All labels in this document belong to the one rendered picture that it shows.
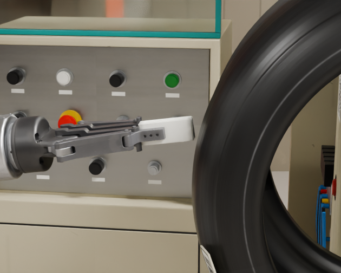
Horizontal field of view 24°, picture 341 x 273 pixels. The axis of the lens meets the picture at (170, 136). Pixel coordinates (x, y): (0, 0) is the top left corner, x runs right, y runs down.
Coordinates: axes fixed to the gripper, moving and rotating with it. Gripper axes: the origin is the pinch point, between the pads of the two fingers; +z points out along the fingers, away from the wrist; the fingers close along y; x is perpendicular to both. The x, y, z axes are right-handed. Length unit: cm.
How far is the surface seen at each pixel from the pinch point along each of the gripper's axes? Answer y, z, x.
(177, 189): 69, -12, 30
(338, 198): 27.7, 21.9, 20.8
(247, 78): -9.7, 11.8, -7.4
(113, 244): 64, -27, 40
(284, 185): 359, 1, 125
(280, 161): 388, -1, 118
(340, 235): 27.3, 21.6, 27.1
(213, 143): -9.5, 7.0, -0.2
